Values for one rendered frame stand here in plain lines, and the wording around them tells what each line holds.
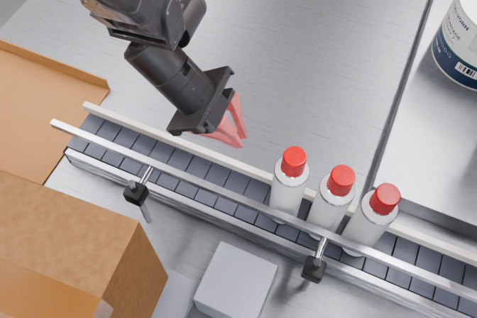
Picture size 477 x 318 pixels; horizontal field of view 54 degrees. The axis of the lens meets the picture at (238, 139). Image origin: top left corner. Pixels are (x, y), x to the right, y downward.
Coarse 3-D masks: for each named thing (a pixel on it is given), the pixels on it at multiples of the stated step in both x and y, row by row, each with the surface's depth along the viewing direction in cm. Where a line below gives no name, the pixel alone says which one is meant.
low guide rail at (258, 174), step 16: (96, 112) 88; (112, 112) 87; (144, 128) 86; (176, 144) 85; (192, 144) 84; (224, 160) 82; (256, 176) 82; (272, 176) 81; (304, 192) 79; (352, 208) 78; (416, 240) 76; (432, 240) 75; (464, 256) 74
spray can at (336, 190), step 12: (336, 168) 63; (348, 168) 63; (324, 180) 66; (336, 180) 62; (348, 180) 62; (324, 192) 65; (336, 192) 64; (348, 192) 64; (312, 204) 72; (324, 204) 66; (336, 204) 65; (348, 204) 66; (312, 216) 73; (324, 216) 69; (336, 216) 69; (324, 228) 73; (336, 228) 75
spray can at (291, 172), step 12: (288, 156) 64; (300, 156) 64; (276, 168) 67; (288, 168) 64; (300, 168) 64; (276, 180) 68; (288, 180) 66; (300, 180) 66; (276, 192) 71; (288, 192) 68; (300, 192) 69; (276, 204) 74; (288, 204) 72
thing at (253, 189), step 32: (96, 128) 90; (128, 128) 90; (128, 160) 86; (160, 160) 86; (192, 160) 86; (192, 192) 83; (256, 192) 83; (256, 224) 80; (416, 256) 78; (448, 256) 77; (416, 288) 75
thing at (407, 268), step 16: (64, 128) 80; (96, 144) 80; (112, 144) 79; (144, 160) 77; (176, 176) 76; (192, 176) 76; (224, 192) 74; (256, 208) 73; (272, 208) 73; (288, 224) 73; (304, 224) 72; (336, 240) 70; (368, 256) 70; (384, 256) 69; (416, 272) 68; (448, 288) 67; (464, 288) 67
